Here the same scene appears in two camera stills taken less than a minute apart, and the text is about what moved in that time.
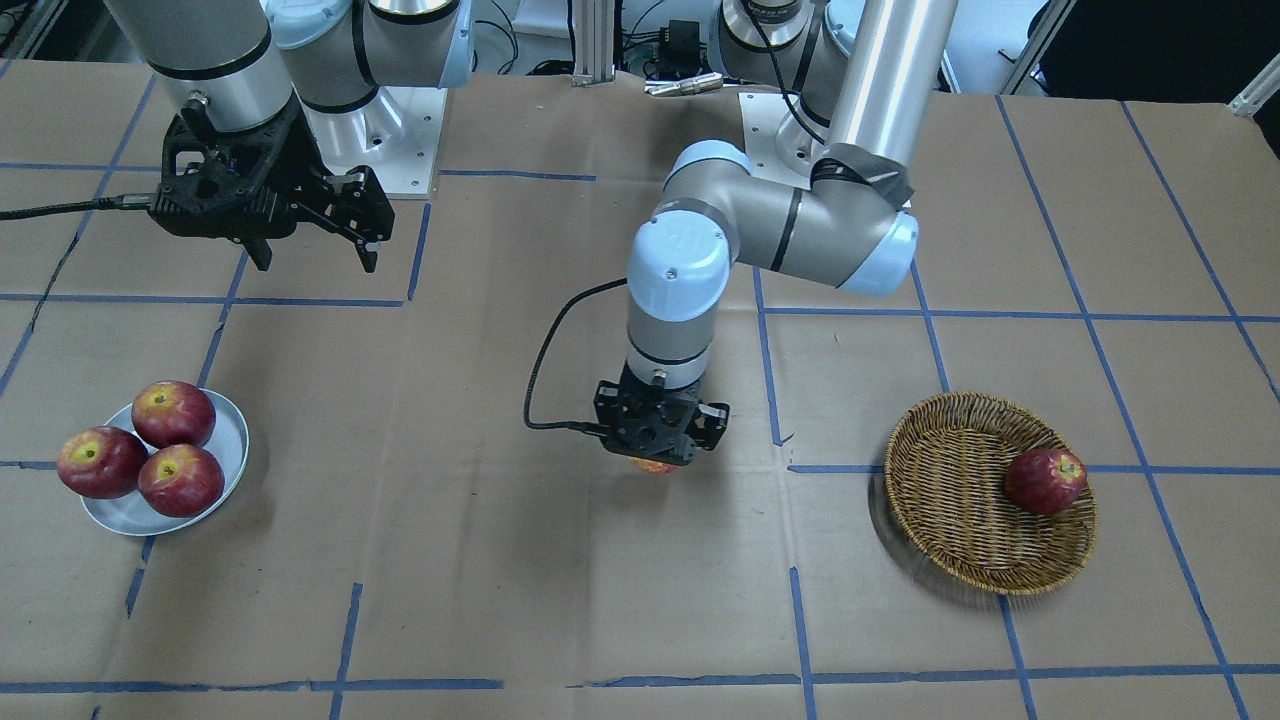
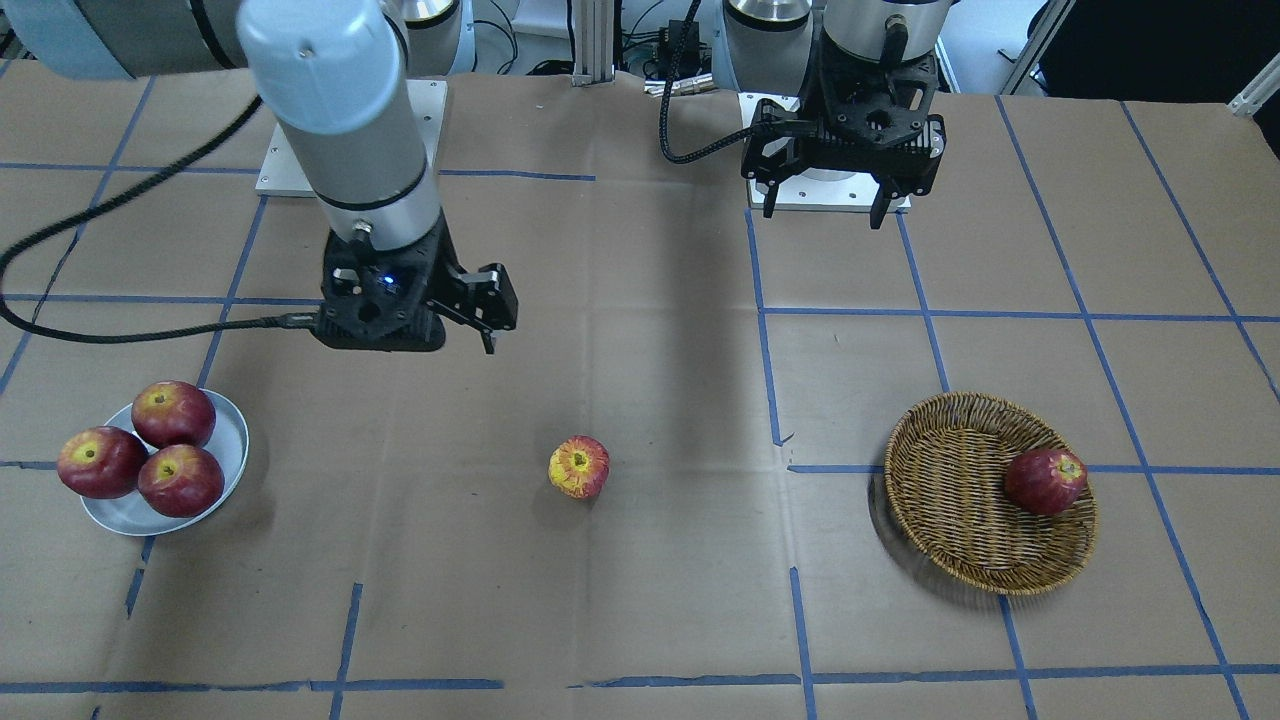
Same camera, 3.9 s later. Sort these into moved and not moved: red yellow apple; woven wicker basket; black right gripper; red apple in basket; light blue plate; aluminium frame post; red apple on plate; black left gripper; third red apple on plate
Moved: red yellow apple; black right gripper; black left gripper
Not moved: red apple in basket; woven wicker basket; red apple on plate; aluminium frame post; light blue plate; third red apple on plate
